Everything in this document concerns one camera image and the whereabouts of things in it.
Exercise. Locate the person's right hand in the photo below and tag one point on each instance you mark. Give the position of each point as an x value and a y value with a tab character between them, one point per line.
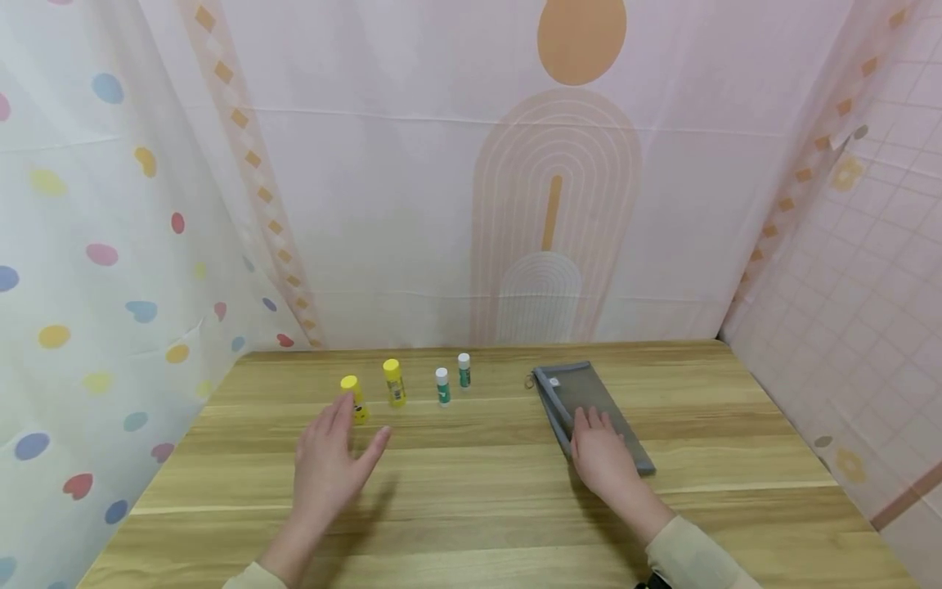
603	466

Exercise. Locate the person's left hand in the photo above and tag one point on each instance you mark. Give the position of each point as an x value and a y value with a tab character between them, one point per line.
327	478

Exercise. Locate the person's left thumb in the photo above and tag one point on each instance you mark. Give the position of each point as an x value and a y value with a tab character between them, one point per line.
374	451

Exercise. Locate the person's left fingers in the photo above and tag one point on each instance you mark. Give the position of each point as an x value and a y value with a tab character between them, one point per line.
333	425

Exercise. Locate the person's right fingers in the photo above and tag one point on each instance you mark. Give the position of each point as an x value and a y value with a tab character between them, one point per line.
595	425

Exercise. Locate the person's left forearm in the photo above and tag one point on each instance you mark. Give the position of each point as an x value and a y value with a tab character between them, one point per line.
283	560

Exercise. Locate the person's right forearm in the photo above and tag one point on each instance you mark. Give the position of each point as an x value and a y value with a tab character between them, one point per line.
692	552

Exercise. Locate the yellow glue stick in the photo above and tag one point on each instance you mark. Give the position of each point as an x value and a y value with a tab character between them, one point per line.
358	401
395	384

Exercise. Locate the grey mesh pencil pouch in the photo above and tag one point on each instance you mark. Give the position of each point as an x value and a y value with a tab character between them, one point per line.
567	397

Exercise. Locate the green glue stick white cap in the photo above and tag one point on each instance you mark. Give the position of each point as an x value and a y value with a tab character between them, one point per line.
442	386
464	371

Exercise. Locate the black wrist band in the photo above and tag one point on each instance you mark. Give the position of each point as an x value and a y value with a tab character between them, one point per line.
653	582

